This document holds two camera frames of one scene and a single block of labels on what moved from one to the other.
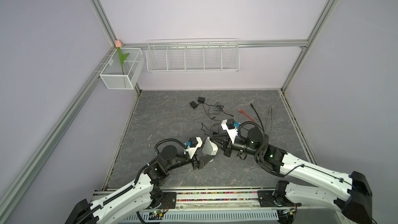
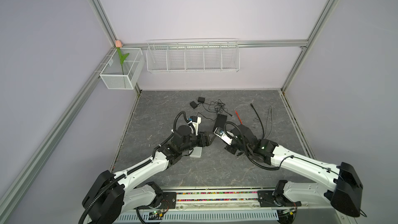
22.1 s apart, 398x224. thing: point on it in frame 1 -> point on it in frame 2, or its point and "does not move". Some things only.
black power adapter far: x=201 y=99 does not move
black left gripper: x=202 y=161 -> x=207 y=142
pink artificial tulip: x=118 y=45 does not move
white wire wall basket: x=193 y=55 does not move
